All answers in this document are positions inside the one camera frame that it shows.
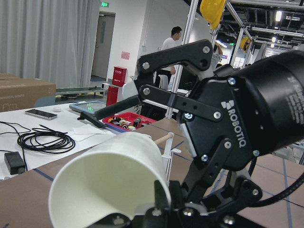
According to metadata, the black smartphone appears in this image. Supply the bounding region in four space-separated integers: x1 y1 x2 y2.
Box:
24 109 57 120

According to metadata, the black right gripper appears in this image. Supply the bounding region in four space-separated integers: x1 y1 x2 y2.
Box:
169 50 304 214

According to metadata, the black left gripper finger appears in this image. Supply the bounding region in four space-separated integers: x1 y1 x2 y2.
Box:
135 180 184 228

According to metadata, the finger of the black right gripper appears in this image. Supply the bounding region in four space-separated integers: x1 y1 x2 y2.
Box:
95 39 222 122

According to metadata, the aluminium frame post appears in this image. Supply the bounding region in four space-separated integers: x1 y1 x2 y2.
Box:
165 0 202 119

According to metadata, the person in white shirt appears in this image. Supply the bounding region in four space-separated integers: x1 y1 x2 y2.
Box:
153 26 183 90

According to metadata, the yellow hard hat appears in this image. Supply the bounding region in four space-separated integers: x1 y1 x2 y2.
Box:
199 0 226 30

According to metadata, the coiled black cable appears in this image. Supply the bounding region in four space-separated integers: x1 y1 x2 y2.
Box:
0 121 76 171

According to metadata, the black power adapter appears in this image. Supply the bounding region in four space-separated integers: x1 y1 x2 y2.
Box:
4 152 26 175

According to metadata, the white wire cup rack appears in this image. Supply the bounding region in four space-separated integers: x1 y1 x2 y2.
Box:
154 132 181 182

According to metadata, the blue teach pendant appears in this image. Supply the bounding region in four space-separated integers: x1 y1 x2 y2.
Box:
69 101 106 115

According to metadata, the red parts bin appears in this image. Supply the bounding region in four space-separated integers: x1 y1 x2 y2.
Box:
102 112 156 132

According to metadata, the red fire extinguisher cabinet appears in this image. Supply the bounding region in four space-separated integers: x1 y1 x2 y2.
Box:
112 66 127 87

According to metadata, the white plastic cup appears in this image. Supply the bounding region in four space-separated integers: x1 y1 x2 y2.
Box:
48 132 171 228

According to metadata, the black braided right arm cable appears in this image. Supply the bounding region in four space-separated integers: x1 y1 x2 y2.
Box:
247 156 304 209

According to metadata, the cardboard box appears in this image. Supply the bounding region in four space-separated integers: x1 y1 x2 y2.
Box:
0 73 56 112

